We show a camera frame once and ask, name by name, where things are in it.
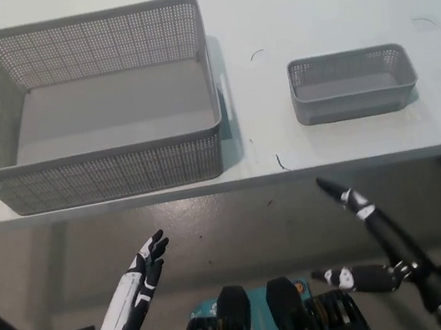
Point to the large grey perforated basket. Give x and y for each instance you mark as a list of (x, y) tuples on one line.
[(111, 170)]

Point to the small grey perforated basket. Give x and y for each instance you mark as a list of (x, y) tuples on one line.
[(354, 102)]

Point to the black and white right hand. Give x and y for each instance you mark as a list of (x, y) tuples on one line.
[(399, 245)]

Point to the white and black left hand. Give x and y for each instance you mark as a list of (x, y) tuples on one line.
[(128, 299)]

